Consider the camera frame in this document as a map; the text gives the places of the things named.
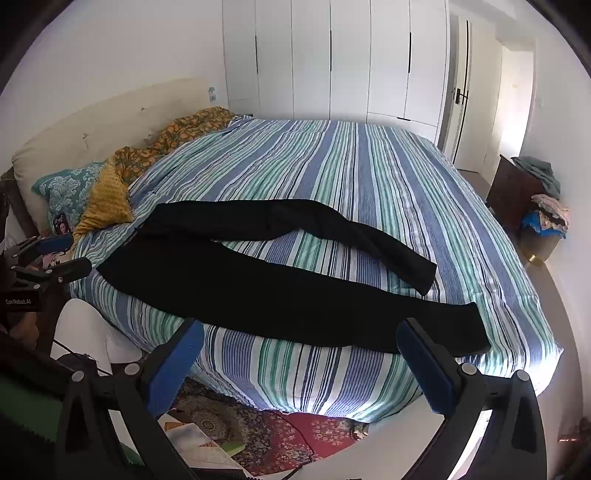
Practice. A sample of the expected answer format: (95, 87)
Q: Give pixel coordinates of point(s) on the black pants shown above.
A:
(179, 262)

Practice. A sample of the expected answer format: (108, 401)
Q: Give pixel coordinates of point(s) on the green paper on floor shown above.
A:
(195, 448)

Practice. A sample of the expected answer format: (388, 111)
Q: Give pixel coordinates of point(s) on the white wardrobe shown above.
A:
(382, 62)

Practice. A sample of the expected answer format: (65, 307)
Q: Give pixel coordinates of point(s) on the green sleeved left forearm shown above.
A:
(32, 391)

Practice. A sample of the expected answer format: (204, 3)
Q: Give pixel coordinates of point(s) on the cream padded headboard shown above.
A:
(93, 134)

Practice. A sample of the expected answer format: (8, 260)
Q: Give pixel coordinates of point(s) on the pile of clothes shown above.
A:
(546, 216)

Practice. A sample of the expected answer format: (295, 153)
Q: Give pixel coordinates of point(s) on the orange floral green blanket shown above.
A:
(132, 162)

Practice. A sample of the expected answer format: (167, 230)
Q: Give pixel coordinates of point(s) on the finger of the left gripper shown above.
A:
(63, 273)
(30, 250)

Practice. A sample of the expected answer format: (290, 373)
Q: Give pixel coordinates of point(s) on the dark wooden cabinet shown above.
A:
(509, 197)

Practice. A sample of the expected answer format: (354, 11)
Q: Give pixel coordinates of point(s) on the teal floral pillow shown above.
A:
(67, 191)

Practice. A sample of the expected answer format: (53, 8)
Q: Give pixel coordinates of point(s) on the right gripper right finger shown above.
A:
(513, 444)

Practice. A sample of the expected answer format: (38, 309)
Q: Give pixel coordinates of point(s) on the mustard yellow knit cushion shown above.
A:
(107, 204)

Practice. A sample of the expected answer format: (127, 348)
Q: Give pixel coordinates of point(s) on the red patterned rug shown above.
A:
(264, 442)

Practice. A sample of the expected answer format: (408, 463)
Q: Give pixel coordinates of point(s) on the white trouser leg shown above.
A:
(82, 329)

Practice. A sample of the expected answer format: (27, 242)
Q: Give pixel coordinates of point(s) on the white door with handle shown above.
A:
(473, 92)

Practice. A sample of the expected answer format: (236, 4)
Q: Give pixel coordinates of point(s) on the person left hand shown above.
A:
(26, 331)

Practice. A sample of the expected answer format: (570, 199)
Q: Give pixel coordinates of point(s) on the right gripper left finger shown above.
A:
(87, 444)

